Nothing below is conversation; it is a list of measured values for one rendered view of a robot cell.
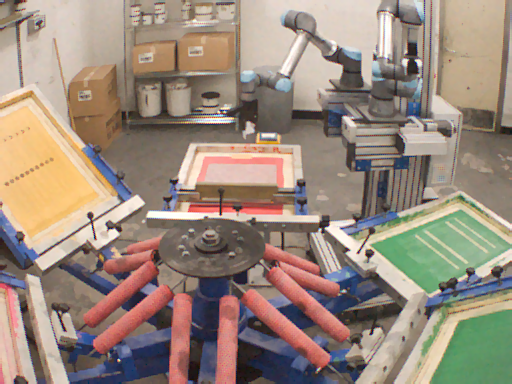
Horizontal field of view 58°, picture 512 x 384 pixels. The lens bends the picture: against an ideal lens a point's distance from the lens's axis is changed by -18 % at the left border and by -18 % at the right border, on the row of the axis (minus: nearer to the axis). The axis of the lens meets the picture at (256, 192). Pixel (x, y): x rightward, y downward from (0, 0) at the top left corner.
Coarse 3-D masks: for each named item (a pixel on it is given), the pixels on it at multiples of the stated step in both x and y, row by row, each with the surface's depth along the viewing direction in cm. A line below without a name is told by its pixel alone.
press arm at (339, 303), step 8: (360, 288) 194; (368, 288) 193; (376, 288) 194; (336, 296) 190; (344, 296) 190; (360, 296) 191; (368, 296) 193; (376, 296) 196; (328, 304) 186; (336, 304) 186; (344, 304) 188; (352, 304) 190; (336, 312) 188; (296, 320) 179; (304, 320) 180; (304, 328) 182
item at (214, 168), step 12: (204, 156) 288; (216, 156) 288; (228, 156) 288; (204, 168) 276; (216, 168) 276; (228, 168) 276; (240, 168) 276; (204, 180) 264; (216, 180) 264; (228, 180) 264; (240, 180) 264; (192, 204) 244; (204, 204) 244; (216, 204) 244; (228, 204) 243
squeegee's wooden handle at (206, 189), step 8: (200, 184) 238; (208, 184) 238; (216, 184) 238; (224, 184) 238; (232, 184) 238; (240, 184) 238; (248, 184) 238; (256, 184) 238; (264, 184) 238; (272, 184) 238; (200, 192) 240; (208, 192) 239; (216, 192) 239; (224, 192) 239; (232, 192) 239; (240, 192) 239; (248, 192) 239; (256, 192) 238; (264, 192) 238; (272, 192) 238
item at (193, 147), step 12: (192, 144) 294; (204, 144) 294; (216, 144) 294; (228, 144) 293; (240, 144) 293; (252, 144) 293; (192, 156) 280; (300, 156) 280; (300, 168) 268; (180, 180) 256
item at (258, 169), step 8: (248, 160) 284; (256, 160) 284; (264, 160) 284; (272, 160) 284; (280, 160) 284; (248, 168) 276; (256, 168) 276; (264, 168) 276; (272, 168) 276; (280, 168) 276; (248, 176) 268; (256, 176) 268; (264, 176) 268; (272, 176) 268; (280, 176) 268; (280, 184) 261; (248, 208) 241; (256, 208) 241; (264, 208) 241; (272, 208) 241; (280, 208) 241
